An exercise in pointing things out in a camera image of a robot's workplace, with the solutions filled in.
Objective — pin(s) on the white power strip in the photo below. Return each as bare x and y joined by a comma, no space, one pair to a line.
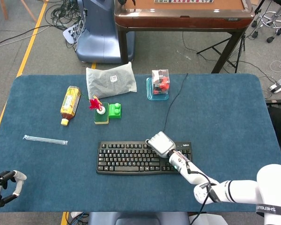
279,84

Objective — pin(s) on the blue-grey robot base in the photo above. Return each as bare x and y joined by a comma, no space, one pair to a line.
96,35

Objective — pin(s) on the green and yellow sponge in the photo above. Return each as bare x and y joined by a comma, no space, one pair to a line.
100,120

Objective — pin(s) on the red feather shuttlecock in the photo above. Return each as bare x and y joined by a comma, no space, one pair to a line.
93,104

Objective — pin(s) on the black Logitech keyboard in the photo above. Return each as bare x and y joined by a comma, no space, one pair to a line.
121,159

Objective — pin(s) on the white chair with wooden legs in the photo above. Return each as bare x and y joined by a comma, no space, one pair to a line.
4,9

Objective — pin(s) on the blue transparent plastic tray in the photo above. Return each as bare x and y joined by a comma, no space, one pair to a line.
158,98

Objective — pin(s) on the black office chair chrome base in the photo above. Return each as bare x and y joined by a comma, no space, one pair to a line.
274,20

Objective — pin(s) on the brown mahjong table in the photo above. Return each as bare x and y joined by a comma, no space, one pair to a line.
178,20

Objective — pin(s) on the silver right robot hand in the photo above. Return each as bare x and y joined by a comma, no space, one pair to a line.
161,144

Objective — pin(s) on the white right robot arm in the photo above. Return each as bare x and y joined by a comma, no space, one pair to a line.
238,189

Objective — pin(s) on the yellow-label tea bottle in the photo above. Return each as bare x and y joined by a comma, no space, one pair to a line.
70,103

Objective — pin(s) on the green toy building block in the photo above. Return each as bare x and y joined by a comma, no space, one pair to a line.
114,114

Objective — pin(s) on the grey power strip with plugs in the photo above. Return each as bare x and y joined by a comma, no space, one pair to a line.
71,32

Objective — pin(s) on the wrapped clear straw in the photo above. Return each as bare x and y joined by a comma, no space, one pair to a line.
44,140

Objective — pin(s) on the blue table cloth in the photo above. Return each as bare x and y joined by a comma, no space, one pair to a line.
61,182

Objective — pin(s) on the white padded mailer bag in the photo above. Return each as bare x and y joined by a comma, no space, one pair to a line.
107,82

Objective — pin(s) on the grey-blue own robot torso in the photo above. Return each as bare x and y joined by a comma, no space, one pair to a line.
135,219

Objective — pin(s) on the clear box with red parts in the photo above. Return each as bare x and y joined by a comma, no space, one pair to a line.
160,82

